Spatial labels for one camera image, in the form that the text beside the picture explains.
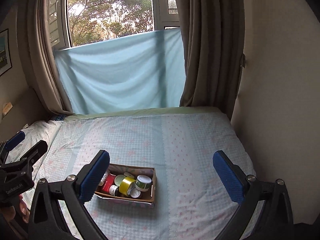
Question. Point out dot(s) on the white pill bottle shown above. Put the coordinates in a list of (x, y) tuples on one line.
[(104, 178)]

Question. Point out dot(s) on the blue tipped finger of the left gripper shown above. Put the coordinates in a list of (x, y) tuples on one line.
[(14, 141)]

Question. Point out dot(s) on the yellow packing tape roll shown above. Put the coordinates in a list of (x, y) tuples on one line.
[(127, 184)]

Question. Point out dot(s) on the framed wall picture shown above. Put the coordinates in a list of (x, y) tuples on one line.
[(5, 60)]

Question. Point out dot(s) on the brown right curtain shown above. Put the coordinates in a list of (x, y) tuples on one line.
[(213, 35)]

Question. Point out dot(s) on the silver lidded brown jar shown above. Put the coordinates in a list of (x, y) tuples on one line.
[(135, 193)]

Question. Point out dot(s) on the black and white small jar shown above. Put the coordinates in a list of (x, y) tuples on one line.
[(114, 190)]

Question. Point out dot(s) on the red cardboard carton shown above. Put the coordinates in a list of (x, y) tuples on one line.
[(109, 181)]

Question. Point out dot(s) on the light blue hanging cloth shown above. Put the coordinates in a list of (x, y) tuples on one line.
[(133, 72)]

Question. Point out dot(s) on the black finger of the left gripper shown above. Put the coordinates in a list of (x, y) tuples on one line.
[(32, 156)]

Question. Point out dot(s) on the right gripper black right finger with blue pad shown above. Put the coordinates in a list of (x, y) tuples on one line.
[(275, 220)]

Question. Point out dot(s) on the beige left curtain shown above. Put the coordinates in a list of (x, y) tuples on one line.
[(36, 55)]

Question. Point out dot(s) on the open cardboard box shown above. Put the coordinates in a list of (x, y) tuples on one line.
[(147, 198)]

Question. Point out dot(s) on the white earbuds case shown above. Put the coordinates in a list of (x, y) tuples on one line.
[(127, 174)]

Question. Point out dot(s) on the window with frame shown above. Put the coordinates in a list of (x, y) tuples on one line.
[(77, 22)]

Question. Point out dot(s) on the pale green lidded jar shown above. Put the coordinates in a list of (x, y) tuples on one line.
[(118, 179)]

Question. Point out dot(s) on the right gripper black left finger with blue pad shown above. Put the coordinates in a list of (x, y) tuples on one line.
[(46, 218)]

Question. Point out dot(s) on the green labelled white jar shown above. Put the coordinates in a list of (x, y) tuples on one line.
[(143, 183)]

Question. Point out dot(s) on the checked floral bed sheet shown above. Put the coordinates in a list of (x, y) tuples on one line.
[(190, 200)]

